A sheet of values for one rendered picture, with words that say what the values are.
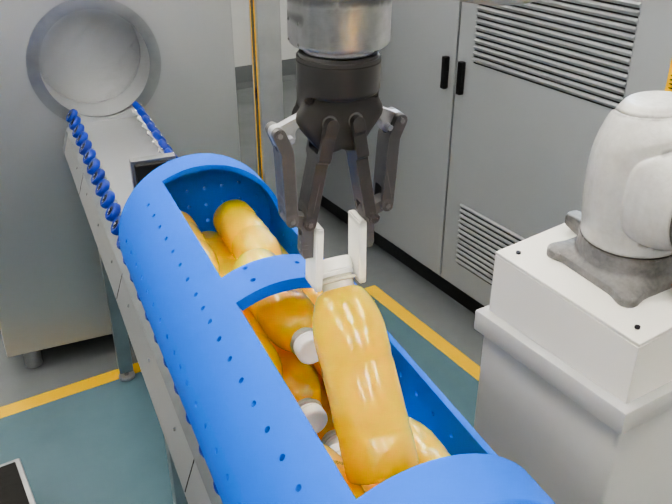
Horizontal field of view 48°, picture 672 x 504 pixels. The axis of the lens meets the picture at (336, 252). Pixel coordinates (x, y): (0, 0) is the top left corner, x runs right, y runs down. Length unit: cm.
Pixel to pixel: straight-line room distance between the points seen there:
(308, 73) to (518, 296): 70
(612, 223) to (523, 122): 153
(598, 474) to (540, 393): 15
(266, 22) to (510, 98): 108
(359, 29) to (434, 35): 233
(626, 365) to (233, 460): 59
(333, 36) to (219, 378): 42
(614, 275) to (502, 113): 159
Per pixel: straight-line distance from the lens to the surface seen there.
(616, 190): 114
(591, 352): 119
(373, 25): 65
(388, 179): 74
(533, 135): 264
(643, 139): 111
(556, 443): 132
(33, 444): 270
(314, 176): 70
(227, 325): 91
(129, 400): 278
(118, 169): 214
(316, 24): 64
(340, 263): 76
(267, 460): 76
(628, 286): 120
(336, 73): 66
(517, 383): 133
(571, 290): 120
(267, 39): 190
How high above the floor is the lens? 171
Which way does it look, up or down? 28 degrees down
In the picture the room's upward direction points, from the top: straight up
